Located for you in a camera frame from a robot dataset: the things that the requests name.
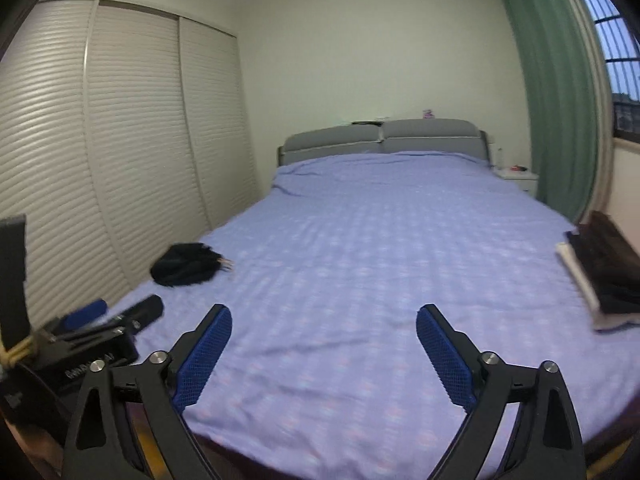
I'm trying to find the black fleece pants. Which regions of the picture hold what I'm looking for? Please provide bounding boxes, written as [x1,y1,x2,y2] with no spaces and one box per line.
[150,243,233,287]

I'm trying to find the white folded garment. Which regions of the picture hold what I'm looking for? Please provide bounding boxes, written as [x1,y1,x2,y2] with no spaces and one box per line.
[555,242,639,332]

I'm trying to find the black folded garment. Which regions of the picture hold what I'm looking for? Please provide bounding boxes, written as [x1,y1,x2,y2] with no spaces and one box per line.
[565,232,639,314]

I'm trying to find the white louvered wardrobe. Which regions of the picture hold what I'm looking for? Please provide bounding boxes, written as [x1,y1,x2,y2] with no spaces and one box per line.
[1,0,259,326]

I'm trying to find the purple floral bed sheet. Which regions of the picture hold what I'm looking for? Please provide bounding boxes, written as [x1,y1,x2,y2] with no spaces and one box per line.
[119,152,639,479]

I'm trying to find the brown folded garment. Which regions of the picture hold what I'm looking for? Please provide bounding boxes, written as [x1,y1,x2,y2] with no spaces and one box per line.
[578,211,639,284]

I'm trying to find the white nightstand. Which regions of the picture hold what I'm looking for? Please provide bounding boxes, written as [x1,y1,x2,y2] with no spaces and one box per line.
[494,168,538,198]

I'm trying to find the clear bottle on nightstand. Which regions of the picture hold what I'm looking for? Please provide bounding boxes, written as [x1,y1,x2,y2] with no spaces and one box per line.
[495,148,504,170]

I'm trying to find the green curtain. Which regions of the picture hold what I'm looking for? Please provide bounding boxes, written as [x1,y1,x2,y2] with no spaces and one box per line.
[501,0,599,222]

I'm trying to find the grey padded headboard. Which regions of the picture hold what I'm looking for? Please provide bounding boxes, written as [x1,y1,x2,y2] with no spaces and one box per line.
[278,118,491,167]

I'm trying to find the barred window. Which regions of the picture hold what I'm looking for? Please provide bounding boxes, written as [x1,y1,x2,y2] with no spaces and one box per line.
[584,0,639,144]

